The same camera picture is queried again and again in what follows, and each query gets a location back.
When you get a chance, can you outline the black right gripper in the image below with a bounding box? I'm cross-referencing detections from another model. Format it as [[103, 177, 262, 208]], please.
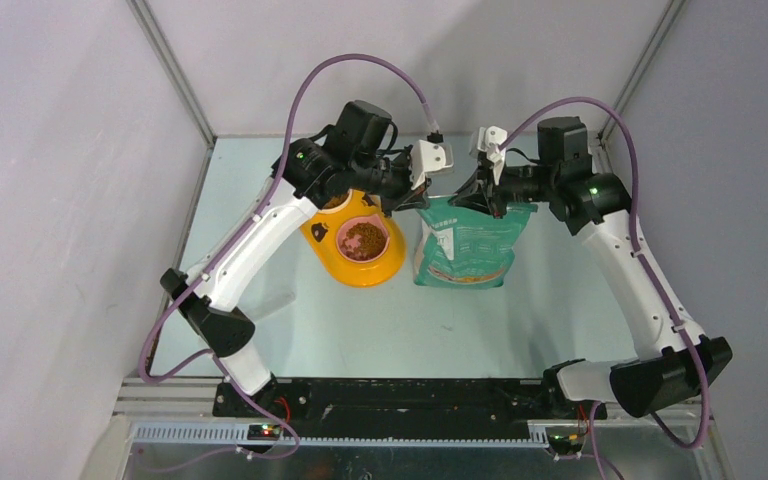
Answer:
[[448, 158, 557, 220]]

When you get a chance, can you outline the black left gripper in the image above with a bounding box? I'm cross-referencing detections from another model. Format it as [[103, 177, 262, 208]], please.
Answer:
[[349, 144, 430, 218]]

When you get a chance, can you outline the green white pet food bag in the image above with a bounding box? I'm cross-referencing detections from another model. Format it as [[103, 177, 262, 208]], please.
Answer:
[[413, 196, 537, 290]]

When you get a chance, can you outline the clear plastic food scoop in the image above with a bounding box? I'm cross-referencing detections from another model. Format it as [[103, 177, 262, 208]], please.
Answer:
[[239, 288, 297, 323]]

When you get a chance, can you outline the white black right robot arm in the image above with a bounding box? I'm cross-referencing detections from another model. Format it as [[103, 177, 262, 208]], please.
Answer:
[[450, 117, 733, 418]]

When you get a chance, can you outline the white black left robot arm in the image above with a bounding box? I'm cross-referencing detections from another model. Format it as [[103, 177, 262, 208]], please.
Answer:
[[160, 100, 450, 417]]

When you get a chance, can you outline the brown pet food kibble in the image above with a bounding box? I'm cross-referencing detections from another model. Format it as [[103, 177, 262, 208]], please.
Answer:
[[335, 192, 389, 263]]

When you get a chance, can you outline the pink cat ear bowl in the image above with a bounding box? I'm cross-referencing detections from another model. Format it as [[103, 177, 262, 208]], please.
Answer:
[[336, 214, 390, 263]]

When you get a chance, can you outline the yellow double bowl feeder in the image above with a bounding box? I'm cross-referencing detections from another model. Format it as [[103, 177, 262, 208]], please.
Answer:
[[300, 190, 406, 287]]

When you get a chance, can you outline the cream paw print bowl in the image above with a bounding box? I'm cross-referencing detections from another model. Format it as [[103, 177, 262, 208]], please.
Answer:
[[321, 192, 352, 214]]

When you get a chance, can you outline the right controller board with LEDs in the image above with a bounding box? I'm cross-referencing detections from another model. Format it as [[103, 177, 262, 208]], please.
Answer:
[[547, 433, 588, 458]]

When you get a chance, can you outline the controller board with leds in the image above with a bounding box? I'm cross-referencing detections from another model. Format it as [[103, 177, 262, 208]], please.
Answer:
[[246, 424, 283, 441], [547, 433, 588, 458]]

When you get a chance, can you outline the left controller board with LEDs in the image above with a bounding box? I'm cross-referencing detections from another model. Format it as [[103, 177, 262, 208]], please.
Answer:
[[246, 424, 283, 441]]

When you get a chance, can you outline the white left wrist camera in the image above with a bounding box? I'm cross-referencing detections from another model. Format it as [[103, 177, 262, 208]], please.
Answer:
[[410, 140, 454, 189]]

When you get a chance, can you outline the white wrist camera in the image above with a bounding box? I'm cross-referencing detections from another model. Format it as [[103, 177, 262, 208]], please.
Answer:
[[469, 126, 508, 185], [410, 140, 454, 189]]

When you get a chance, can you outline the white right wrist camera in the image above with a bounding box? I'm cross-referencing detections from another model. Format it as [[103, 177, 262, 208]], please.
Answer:
[[469, 126, 508, 185]]

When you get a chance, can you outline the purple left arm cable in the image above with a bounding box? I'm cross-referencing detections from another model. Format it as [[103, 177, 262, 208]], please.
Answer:
[[137, 54, 442, 462]]

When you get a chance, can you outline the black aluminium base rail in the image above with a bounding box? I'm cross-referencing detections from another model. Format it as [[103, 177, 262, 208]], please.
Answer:
[[113, 374, 710, 452]]

